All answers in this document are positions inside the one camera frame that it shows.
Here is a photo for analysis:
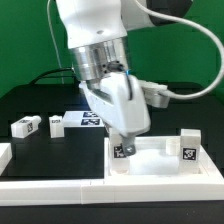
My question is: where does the black base cable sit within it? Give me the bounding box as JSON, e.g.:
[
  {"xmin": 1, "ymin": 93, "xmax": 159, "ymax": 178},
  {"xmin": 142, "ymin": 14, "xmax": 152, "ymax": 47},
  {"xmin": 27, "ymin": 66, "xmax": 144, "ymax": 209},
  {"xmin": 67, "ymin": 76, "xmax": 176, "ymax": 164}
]
[{"xmin": 29, "ymin": 67, "xmax": 76, "ymax": 85}]

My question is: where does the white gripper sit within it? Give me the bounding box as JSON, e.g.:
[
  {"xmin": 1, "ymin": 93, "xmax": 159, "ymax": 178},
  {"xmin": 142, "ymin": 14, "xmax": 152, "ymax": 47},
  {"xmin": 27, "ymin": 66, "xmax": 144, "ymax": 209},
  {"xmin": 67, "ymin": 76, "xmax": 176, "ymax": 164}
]
[{"xmin": 81, "ymin": 73, "xmax": 150, "ymax": 157}]

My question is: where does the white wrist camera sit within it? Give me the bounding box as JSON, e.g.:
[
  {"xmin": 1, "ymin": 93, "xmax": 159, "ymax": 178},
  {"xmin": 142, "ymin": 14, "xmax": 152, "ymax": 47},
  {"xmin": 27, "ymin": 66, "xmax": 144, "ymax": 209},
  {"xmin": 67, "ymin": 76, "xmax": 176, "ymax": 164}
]
[{"xmin": 139, "ymin": 80, "xmax": 170, "ymax": 108}]

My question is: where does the white U-shaped fence wall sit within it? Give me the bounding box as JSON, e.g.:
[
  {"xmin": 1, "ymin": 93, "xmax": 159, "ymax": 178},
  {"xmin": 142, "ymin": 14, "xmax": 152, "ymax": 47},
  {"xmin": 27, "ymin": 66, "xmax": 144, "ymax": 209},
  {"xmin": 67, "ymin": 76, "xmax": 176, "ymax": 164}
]
[{"xmin": 0, "ymin": 143, "xmax": 224, "ymax": 206}]

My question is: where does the white hanging cable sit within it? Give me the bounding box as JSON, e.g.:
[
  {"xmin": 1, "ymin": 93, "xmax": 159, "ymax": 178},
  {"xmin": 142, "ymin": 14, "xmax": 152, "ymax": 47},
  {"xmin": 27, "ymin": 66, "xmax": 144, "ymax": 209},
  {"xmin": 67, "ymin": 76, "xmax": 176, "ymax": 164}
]
[{"xmin": 46, "ymin": 0, "xmax": 65, "ymax": 84}]

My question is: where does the white square table top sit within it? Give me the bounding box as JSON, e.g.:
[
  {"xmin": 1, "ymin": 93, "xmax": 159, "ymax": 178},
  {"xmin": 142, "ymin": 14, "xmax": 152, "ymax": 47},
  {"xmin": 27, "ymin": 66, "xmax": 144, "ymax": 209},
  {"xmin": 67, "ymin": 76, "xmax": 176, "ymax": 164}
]
[{"xmin": 105, "ymin": 136, "xmax": 220, "ymax": 178}]

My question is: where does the white marker plate with tags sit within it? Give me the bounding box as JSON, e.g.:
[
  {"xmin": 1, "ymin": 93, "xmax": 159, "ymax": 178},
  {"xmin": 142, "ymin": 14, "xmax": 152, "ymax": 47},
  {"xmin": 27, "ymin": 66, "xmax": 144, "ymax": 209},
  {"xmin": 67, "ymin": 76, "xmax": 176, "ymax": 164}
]
[{"xmin": 63, "ymin": 111, "xmax": 104, "ymax": 128}]

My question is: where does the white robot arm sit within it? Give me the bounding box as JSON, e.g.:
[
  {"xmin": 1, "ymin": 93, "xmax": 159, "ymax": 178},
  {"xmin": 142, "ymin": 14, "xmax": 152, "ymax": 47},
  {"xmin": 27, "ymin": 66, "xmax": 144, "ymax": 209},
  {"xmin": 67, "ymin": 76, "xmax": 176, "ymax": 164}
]
[{"xmin": 56, "ymin": 0, "xmax": 224, "ymax": 156}]

